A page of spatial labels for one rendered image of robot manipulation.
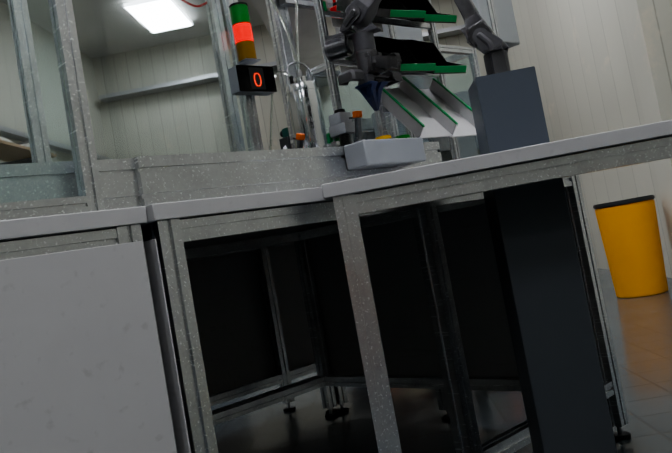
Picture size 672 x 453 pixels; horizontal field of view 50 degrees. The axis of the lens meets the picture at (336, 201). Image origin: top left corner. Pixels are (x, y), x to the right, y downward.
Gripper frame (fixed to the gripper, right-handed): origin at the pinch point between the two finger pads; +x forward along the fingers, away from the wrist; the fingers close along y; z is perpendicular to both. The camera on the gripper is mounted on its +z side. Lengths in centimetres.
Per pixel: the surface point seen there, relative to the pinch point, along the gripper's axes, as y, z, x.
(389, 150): -11.0, 11.6, 16.2
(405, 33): 113, -77, -52
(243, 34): -20.4, -23.1, -23.4
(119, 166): -75, 3, 15
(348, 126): -0.9, -10.2, 5.1
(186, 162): -62, 5, 15
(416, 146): -1.0, 11.7, 15.6
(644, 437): 73, 16, 109
